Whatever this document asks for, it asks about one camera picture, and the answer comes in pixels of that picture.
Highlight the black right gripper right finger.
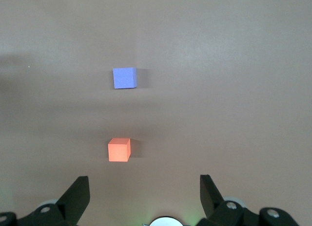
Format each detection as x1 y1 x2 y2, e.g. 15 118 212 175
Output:
196 174 298 226

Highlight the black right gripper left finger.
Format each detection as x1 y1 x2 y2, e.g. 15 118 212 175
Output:
0 176 90 226

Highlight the orange foam block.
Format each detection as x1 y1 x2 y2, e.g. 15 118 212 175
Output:
108 137 132 163

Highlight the purple foam block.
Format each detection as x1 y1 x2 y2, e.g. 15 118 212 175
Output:
113 67 138 90

